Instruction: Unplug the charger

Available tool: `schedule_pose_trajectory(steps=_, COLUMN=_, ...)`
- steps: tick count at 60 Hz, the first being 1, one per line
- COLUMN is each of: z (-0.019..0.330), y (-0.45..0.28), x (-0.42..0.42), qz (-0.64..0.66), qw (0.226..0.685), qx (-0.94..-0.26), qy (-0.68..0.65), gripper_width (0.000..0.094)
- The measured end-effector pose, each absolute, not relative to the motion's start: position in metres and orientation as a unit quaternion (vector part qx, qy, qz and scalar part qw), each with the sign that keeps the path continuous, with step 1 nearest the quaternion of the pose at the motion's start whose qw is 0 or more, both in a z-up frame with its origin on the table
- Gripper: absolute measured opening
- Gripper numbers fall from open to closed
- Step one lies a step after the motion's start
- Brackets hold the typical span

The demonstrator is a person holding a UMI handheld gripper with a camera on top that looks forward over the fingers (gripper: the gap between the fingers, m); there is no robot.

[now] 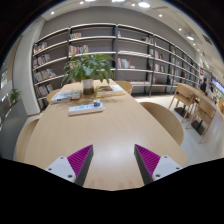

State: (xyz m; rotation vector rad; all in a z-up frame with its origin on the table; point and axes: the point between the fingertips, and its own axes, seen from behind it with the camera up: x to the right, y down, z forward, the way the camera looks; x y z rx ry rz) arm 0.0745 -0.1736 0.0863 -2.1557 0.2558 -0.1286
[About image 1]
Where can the light wooden side table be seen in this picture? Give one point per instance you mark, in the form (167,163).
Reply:
(196,90)

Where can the white picture-cover book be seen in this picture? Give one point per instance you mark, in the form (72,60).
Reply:
(109,88)

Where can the small green floor plant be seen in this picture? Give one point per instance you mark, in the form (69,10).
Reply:
(14,96)

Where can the light wooden slatted chair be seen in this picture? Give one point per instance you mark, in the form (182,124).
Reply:
(183,95)
(205,111)

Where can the green potted plant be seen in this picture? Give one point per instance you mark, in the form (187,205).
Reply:
(88,68)

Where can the tan rounded wooden chair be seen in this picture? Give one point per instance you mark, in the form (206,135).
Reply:
(51,95)
(126,86)
(165,121)
(26,140)

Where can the ceiling lights group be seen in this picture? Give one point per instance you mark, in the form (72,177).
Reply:
(144,4)

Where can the yellow book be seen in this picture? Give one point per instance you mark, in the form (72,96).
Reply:
(111,95)

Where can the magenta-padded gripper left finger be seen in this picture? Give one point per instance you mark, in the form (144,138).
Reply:
(63,166)

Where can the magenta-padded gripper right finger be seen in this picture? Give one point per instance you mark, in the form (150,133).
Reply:
(163,166)

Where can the grey shelf unit with books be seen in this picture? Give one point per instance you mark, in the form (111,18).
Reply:
(93,45)

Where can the person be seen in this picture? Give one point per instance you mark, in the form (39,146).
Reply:
(203,85)

